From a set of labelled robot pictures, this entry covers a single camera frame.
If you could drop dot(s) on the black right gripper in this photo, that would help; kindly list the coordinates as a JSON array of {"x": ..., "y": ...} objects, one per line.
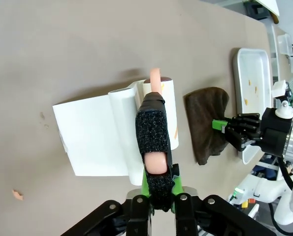
[{"x": 275, "y": 135}]

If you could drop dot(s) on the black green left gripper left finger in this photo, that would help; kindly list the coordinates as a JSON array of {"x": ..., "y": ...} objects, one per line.
[{"x": 136, "y": 216}]

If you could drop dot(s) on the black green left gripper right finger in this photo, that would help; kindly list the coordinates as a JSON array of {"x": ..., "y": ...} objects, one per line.
[{"x": 185, "y": 216}]

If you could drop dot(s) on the brown cloth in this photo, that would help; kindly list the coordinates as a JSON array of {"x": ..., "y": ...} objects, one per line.
[{"x": 205, "y": 118}]

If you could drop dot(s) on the silver metal tray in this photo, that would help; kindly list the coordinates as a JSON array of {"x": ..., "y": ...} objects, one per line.
[{"x": 252, "y": 68}]

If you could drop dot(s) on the orange paper strip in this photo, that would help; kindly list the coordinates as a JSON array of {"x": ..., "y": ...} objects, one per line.
[{"x": 175, "y": 132}]

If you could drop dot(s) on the white lint roller stand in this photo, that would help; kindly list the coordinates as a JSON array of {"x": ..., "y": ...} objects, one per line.
[{"x": 92, "y": 135}]

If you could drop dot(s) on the dark green equipment rack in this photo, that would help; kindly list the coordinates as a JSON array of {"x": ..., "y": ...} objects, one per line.
[{"x": 255, "y": 9}]

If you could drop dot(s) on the white board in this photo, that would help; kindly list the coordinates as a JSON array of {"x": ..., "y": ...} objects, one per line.
[{"x": 269, "y": 5}]

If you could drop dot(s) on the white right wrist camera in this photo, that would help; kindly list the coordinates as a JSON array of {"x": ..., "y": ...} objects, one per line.
[{"x": 279, "y": 88}]

